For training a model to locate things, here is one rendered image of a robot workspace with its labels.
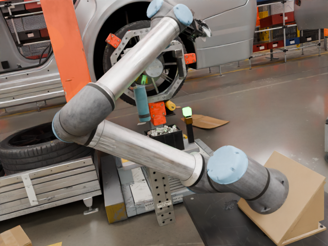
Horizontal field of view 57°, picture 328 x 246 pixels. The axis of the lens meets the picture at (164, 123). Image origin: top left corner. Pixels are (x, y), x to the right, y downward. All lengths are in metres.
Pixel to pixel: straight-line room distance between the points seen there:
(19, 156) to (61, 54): 0.76
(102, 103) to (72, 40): 0.90
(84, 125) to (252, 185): 0.63
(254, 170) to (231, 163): 0.09
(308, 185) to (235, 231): 0.33
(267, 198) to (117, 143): 0.59
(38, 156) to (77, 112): 1.23
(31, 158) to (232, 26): 1.77
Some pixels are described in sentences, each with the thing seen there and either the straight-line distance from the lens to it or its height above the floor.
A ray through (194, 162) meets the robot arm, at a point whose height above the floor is 0.57.
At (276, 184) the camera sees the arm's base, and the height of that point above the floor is 0.48.
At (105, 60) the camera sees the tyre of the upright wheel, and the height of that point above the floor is 0.95.
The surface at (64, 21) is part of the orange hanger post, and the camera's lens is 1.78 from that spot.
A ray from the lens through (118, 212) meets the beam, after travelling 1.97.
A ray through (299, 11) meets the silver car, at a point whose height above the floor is 1.03.
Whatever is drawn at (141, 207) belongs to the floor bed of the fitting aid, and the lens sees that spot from 1.97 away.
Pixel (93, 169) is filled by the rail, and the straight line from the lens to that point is 2.03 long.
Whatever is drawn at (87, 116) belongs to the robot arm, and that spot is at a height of 0.89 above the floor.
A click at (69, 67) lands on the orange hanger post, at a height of 0.98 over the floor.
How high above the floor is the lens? 1.10
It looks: 17 degrees down
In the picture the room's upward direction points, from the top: 10 degrees counter-clockwise
